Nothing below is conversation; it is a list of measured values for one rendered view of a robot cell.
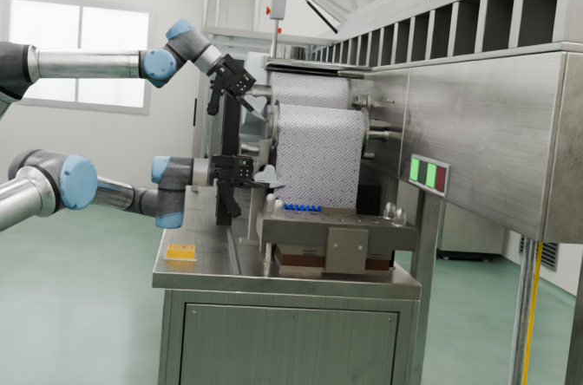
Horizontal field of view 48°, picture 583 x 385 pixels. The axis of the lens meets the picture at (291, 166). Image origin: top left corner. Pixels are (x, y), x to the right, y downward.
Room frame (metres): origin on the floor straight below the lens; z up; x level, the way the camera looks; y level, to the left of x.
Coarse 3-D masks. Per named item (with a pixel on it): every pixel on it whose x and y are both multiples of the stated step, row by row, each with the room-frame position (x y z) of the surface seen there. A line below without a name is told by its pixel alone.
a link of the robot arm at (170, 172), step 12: (156, 156) 1.76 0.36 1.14; (168, 156) 1.76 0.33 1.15; (156, 168) 1.73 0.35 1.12; (168, 168) 1.73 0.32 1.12; (180, 168) 1.73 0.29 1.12; (192, 168) 1.74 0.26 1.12; (156, 180) 1.74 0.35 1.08; (168, 180) 1.73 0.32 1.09; (180, 180) 1.74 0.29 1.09; (192, 180) 1.74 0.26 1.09
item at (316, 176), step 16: (288, 160) 1.81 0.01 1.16; (304, 160) 1.82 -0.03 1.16; (320, 160) 1.82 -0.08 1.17; (336, 160) 1.83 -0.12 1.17; (352, 160) 1.84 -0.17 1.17; (288, 176) 1.81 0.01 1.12; (304, 176) 1.82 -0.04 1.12; (320, 176) 1.82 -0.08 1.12; (336, 176) 1.83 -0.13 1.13; (352, 176) 1.84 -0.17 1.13; (288, 192) 1.81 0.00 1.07; (304, 192) 1.82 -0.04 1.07; (320, 192) 1.82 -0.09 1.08; (336, 192) 1.83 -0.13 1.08; (352, 192) 1.84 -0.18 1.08
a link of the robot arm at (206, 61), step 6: (210, 48) 1.83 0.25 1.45; (204, 54) 1.82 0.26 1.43; (210, 54) 1.82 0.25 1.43; (216, 54) 1.83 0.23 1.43; (198, 60) 1.82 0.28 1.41; (204, 60) 1.82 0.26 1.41; (210, 60) 1.82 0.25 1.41; (216, 60) 1.82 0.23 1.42; (198, 66) 1.83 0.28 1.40; (204, 66) 1.82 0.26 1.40; (210, 66) 1.82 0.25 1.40; (204, 72) 1.84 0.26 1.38
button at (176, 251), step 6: (168, 246) 1.67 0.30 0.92; (174, 246) 1.67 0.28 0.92; (180, 246) 1.68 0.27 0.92; (186, 246) 1.68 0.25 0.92; (192, 246) 1.69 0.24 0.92; (168, 252) 1.64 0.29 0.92; (174, 252) 1.64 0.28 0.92; (180, 252) 1.64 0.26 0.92; (186, 252) 1.64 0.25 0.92; (192, 252) 1.64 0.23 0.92; (192, 258) 1.64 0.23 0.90
